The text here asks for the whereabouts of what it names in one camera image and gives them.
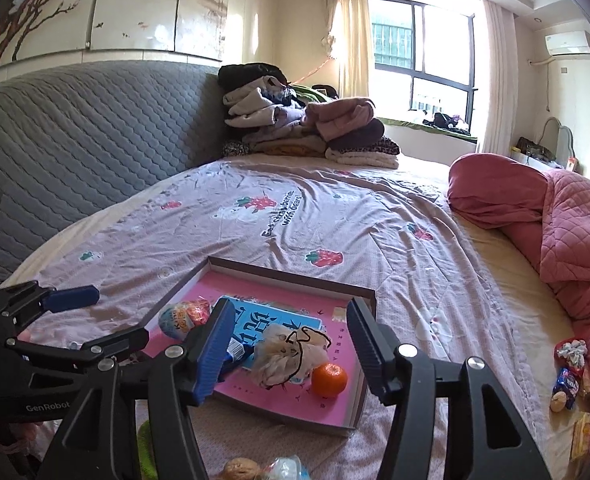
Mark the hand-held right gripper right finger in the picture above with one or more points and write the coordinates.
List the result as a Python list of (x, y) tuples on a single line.
[(370, 350)]

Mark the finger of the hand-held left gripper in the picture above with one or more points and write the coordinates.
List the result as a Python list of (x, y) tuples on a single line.
[(72, 296), (120, 342)]

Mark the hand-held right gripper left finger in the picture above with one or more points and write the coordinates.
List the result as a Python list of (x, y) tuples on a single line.
[(210, 350)]

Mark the orange tangerine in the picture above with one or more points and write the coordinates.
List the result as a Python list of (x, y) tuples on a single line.
[(329, 380)]

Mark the shallow cardboard box tray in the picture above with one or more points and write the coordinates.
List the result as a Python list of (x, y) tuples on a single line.
[(255, 270)]

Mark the walnut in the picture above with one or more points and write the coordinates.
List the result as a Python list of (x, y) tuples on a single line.
[(240, 470)]

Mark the clear packet red snacks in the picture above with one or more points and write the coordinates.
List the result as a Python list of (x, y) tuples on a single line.
[(285, 470)]

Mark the beige bed sheet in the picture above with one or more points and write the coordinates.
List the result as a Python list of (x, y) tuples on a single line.
[(515, 300)]

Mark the grey quilted headboard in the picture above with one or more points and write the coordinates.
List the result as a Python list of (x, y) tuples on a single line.
[(85, 140)]

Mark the small blue snack packet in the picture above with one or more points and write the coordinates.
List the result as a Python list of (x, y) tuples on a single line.
[(565, 385)]

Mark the green window seat mat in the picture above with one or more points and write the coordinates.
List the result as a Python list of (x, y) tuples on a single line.
[(400, 127)]

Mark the yellow snack packet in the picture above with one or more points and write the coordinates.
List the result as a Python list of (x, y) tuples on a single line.
[(581, 435)]

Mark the pile of folded clothes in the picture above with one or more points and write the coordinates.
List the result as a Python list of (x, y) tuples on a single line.
[(315, 125)]

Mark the pink quilted duvet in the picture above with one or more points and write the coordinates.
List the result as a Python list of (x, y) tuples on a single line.
[(570, 230)]

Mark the dark cloth heap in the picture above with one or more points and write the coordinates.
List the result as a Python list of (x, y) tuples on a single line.
[(442, 120)]

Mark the dark bag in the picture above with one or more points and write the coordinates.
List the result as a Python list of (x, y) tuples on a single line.
[(535, 149)]

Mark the cream curtain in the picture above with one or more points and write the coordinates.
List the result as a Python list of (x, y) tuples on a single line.
[(497, 80), (350, 35)]

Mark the window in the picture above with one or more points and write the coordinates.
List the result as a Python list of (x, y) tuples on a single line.
[(435, 45)]

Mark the white air conditioner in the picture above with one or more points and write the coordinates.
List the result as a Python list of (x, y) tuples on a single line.
[(570, 42)]

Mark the white arched mirror frame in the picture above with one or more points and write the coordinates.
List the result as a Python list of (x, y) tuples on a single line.
[(565, 137)]

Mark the floral wall panel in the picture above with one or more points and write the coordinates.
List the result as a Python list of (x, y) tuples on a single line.
[(125, 10)]

